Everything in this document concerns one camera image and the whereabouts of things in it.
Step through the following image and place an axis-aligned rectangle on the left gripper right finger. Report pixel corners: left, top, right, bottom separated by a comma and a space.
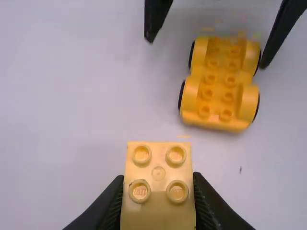
192, 172, 243, 230

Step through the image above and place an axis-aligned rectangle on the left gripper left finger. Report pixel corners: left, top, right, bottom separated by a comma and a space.
63, 174, 125, 230

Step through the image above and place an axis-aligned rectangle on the yellow toy car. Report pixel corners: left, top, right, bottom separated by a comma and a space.
177, 35, 262, 134

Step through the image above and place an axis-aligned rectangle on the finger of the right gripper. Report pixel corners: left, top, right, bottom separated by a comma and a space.
259, 0, 307, 69
143, 0, 175, 44

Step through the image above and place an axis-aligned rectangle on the yellow toy brick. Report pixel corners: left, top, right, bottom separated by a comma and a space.
120, 140, 197, 230

